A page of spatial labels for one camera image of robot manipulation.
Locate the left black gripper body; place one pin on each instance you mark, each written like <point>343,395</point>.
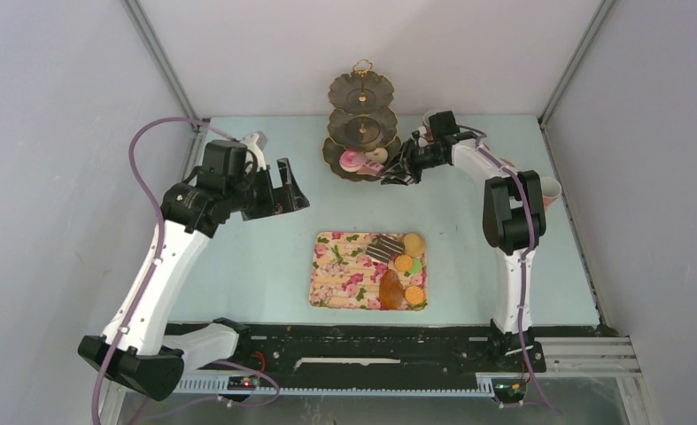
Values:
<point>267,201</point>

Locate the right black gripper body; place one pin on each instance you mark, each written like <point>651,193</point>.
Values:
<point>415,159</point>

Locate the pink handled tongs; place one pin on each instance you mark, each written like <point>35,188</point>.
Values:
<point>372,168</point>

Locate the pink frosted donut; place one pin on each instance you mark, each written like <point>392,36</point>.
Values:
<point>352,161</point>

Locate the white donut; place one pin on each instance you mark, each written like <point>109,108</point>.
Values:
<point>378,155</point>

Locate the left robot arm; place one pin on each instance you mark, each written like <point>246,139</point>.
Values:
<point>134,347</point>

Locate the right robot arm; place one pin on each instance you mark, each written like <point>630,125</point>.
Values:
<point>513,219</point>

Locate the pink mug near stand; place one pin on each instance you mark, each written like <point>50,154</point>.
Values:
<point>426,123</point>

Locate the three-tier dark cake stand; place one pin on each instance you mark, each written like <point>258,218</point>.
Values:
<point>362,118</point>

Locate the yellow round cookie top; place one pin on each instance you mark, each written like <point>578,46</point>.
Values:
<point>414,245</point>

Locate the chocolate layered cake slice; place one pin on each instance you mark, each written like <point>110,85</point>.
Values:
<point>384,248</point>

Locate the floral serving tray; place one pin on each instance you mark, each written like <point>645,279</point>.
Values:
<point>344,277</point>

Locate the orange round biscuit middle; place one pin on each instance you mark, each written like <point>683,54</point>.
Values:
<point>403,263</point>

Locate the orange round biscuit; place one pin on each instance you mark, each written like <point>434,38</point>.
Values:
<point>403,263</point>
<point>414,295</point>

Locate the green macaron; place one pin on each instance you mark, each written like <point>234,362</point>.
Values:
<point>416,267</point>

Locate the brown croissant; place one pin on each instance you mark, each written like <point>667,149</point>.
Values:
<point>391,291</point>

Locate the orange round biscuit bottom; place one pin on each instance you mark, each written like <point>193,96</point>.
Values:
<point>414,295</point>

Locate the pink mug at right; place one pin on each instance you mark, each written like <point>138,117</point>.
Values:
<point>551,191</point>

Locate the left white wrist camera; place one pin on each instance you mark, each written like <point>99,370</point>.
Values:
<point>255,144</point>

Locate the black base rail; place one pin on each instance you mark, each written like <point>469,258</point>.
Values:
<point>363,357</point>

